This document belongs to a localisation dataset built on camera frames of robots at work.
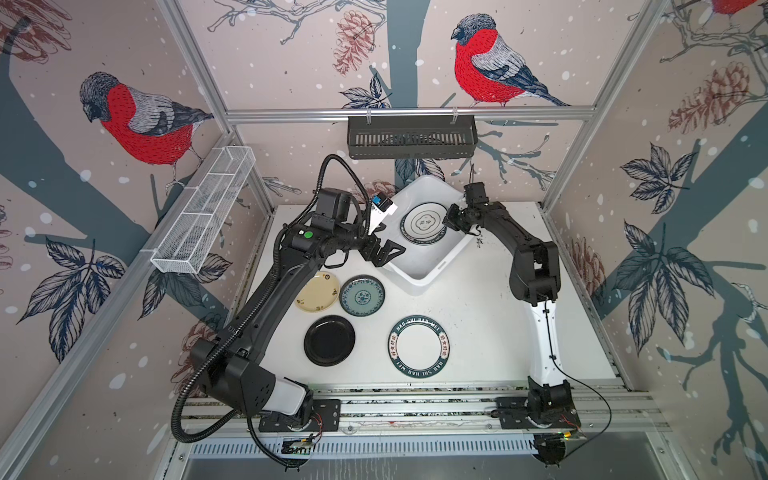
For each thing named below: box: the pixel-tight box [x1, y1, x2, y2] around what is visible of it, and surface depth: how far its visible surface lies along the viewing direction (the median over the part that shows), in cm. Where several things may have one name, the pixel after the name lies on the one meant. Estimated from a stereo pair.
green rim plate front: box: [388, 314, 451, 379], surface depth 87 cm
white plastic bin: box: [380, 175, 475, 286], surface depth 112 cm
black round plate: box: [303, 314, 356, 367], surface depth 87 cm
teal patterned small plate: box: [339, 274, 386, 317], surface depth 97 cm
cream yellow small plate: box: [295, 272, 340, 312], surface depth 97 cm
